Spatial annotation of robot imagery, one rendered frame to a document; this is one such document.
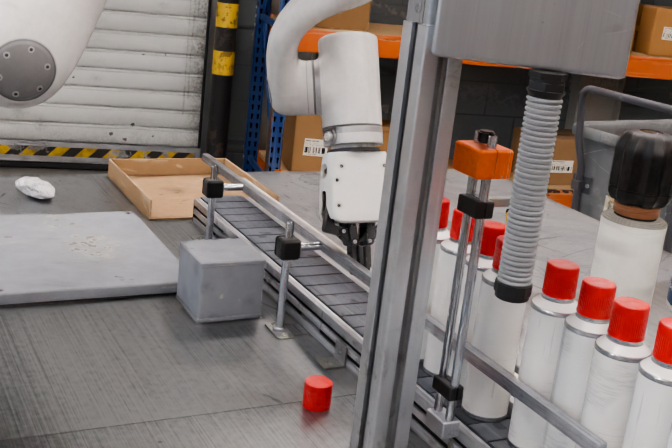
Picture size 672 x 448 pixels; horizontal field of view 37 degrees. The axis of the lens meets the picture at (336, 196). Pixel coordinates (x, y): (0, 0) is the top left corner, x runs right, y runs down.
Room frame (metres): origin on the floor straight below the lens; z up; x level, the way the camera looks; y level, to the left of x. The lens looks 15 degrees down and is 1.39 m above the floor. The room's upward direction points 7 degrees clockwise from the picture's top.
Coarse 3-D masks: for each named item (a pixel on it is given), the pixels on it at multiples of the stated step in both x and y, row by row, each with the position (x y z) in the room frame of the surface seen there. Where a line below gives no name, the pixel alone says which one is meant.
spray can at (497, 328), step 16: (496, 240) 1.02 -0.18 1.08; (496, 256) 1.01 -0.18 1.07; (496, 272) 1.01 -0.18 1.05; (480, 288) 1.02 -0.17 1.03; (480, 304) 1.01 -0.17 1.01; (496, 304) 0.99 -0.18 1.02; (512, 304) 0.99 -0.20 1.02; (480, 320) 1.01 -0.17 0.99; (496, 320) 0.99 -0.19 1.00; (512, 320) 0.99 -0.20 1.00; (480, 336) 1.00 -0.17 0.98; (496, 336) 0.99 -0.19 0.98; (512, 336) 1.00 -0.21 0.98; (496, 352) 0.99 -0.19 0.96; (512, 352) 1.00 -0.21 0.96; (512, 368) 1.00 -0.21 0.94; (480, 384) 1.00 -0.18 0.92; (496, 384) 0.99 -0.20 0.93; (464, 400) 1.01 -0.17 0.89; (480, 400) 0.99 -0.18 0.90; (496, 400) 0.99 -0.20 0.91; (480, 416) 0.99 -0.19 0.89; (496, 416) 0.99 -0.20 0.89
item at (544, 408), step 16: (208, 160) 1.73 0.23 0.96; (224, 176) 1.65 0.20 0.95; (256, 192) 1.53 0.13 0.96; (272, 208) 1.47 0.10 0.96; (304, 224) 1.39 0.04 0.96; (320, 240) 1.32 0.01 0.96; (336, 256) 1.28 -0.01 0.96; (352, 272) 1.23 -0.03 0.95; (368, 272) 1.21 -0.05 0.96; (432, 320) 1.07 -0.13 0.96; (464, 352) 1.00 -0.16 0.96; (480, 352) 0.99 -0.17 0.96; (480, 368) 0.97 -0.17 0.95; (496, 368) 0.96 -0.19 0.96; (512, 384) 0.93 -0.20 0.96; (528, 400) 0.90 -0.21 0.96; (544, 400) 0.89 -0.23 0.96; (544, 416) 0.88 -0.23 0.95; (560, 416) 0.86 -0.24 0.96; (576, 432) 0.84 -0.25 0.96; (592, 432) 0.84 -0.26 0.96
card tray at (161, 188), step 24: (120, 168) 2.01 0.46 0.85; (144, 168) 2.03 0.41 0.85; (168, 168) 2.06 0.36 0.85; (192, 168) 2.08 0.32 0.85; (240, 168) 2.04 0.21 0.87; (144, 192) 1.78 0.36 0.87; (168, 192) 1.92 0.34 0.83; (192, 192) 1.94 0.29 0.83; (240, 192) 1.98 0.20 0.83; (168, 216) 1.76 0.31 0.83; (192, 216) 1.78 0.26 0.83
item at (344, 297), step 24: (240, 216) 1.66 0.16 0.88; (264, 216) 1.68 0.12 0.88; (264, 240) 1.54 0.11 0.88; (312, 264) 1.45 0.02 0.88; (312, 288) 1.35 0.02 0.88; (336, 288) 1.36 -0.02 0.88; (360, 288) 1.37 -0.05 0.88; (336, 312) 1.27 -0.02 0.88; (360, 312) 1.28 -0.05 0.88; (456, 408) 1.02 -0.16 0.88; (480, 432) 0.97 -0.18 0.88; (504, 432) 0.97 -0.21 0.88
